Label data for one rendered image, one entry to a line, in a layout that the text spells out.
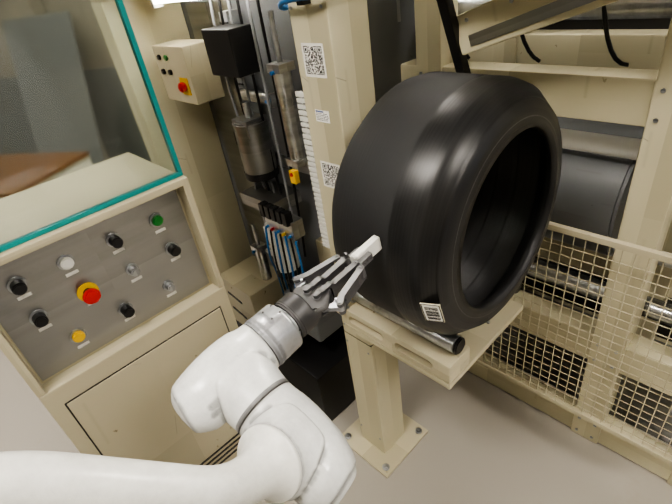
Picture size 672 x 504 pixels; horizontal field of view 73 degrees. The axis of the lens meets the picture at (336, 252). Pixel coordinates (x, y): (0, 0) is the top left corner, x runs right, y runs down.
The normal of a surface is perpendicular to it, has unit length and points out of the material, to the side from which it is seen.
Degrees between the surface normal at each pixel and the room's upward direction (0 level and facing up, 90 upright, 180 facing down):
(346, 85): 90
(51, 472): 42
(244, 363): 30
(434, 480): 0
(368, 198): 63
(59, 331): 90
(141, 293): 90
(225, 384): 37
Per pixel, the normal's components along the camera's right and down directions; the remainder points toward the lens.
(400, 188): -0.66, -0.08
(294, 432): 0.47, -0.76
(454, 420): -0.14, -0.83
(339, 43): 0.69, 0.32
